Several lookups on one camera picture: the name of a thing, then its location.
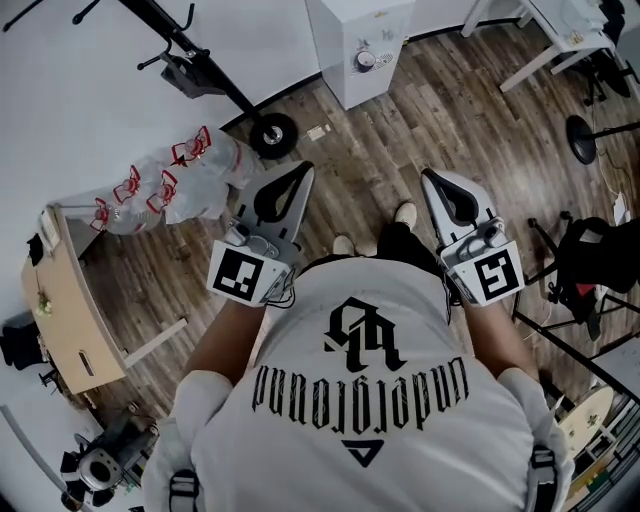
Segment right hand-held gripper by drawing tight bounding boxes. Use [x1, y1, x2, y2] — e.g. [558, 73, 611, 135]
[420, 168, 526, 306]

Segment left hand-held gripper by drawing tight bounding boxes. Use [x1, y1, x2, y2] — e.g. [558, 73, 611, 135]
[206, 160, 315, 307]

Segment person's right forearm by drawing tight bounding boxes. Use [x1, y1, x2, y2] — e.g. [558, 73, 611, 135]
[459, 299, 540, 381]

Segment person's left forearm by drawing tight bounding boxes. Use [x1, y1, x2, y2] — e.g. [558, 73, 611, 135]
[182, 294, 269, 386]

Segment person's right shoe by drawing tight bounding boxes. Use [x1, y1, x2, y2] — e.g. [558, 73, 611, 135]
[393, 201, 419, 229]

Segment person's black trousers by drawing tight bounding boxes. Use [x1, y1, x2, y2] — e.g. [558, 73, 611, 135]
[374, 222, 446, 281]

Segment white red plastic bags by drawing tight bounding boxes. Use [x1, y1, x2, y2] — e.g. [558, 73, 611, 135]
[170, 125, 261, 189]

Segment black coat rack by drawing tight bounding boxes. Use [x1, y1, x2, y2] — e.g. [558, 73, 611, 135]
[2, 0, 300, 161]

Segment black round-base floor stand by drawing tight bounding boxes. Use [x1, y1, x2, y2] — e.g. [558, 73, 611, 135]
[565, 114, 640, 166]

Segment black mesh chair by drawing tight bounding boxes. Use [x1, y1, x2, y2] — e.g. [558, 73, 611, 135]
[527, 209, 640, 341]

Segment grey hanging bag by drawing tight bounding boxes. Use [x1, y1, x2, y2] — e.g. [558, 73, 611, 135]
[159, 54, 226, 100]

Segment black tripod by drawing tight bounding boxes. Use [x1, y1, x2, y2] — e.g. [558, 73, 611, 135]
[514, 309, 640, 396]

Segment white table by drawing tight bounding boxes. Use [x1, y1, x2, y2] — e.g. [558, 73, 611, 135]
[460, 0, 619, 94]

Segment black office chair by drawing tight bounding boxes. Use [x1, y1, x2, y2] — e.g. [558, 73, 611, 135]
[582, 0, 640, 106]

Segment white desk phone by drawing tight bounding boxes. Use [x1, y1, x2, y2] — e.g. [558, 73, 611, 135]
[38, 208, 60, 251]

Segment beige wooden desk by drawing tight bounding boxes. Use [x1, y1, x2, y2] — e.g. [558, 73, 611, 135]
[20, 202, 189, 396]

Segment person's white printed T-shirt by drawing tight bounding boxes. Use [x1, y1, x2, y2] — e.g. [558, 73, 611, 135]
[142, 257, 576, 512]

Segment small black desk item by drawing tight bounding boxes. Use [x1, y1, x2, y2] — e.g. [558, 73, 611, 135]
[27, 232, 46, 269]

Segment dried flower sprig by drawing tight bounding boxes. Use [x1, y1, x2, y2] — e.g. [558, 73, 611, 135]
[34, 269, 54, 317]

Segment round wooden stool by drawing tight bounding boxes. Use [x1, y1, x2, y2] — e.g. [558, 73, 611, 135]
[557, 384, 615, 459]

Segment black bag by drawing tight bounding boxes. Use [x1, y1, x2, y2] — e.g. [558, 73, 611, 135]
[0, 319, 46, 371]

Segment clear bottle with red handle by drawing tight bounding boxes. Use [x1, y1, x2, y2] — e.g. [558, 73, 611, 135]
[145, 169, 231, 226]
[89, 197, 166, 236]
[112, 157, 166, 206]

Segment right grey backpack strap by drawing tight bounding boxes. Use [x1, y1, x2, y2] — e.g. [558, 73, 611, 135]
[530, 445, 557, 512]

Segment grey backpack strap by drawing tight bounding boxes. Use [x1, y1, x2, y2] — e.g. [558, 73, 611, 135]
[168, 468, 201, 512]
[530, 445, 557, 512]

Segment left grey backpack strap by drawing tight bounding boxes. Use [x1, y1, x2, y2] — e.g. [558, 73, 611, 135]
[168, 468, 201, 512]

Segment silver camera device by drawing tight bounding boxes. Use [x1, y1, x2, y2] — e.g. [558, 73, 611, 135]
[59, 414, 161, 509]

